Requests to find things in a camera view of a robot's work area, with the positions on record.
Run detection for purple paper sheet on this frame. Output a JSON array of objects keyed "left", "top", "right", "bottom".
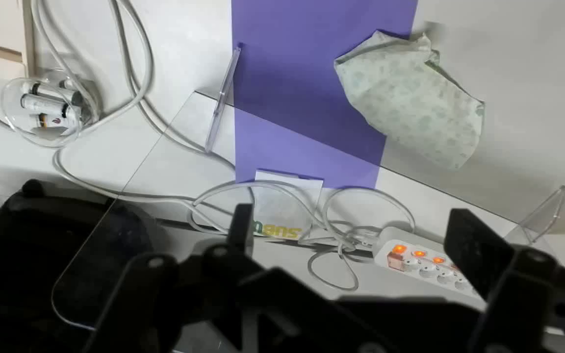
[{"left": 230, "top": 0, "right": 421, "bottom": 192}]

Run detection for grey cables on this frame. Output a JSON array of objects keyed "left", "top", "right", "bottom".
[{"left": 50, "top": 86, "right": 565, "bottom": 331}]

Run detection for white power strip orange switches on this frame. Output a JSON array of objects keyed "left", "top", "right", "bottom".
[{"left": 374, "top": 224, "right": 495, "bottom": 306}]

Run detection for white green patterned cloth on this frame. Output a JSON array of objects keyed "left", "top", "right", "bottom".
[{"left": 332, "top": 27, "right": 487, "bottom": 173}]

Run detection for clear acrylic screen foot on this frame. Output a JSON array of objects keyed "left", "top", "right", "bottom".
[
  {"left": 203, "top": 43, "right": 244, "bottom": 157},
  {"left": 509, "top": 184, "right": 565, "bottom": 247}
]

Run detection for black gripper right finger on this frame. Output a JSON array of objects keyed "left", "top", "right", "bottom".
[{"left": 444, "top": 206, "right": 565, "bottom": 353}]

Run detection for white label with logo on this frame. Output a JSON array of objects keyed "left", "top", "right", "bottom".
[{"left": 252, "top": 169, "right": 329, "bottom": 243}]

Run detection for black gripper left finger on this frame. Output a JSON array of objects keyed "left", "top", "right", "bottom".
[{"left": 85, "top": 202, "right": 389, "bottom": 353}]

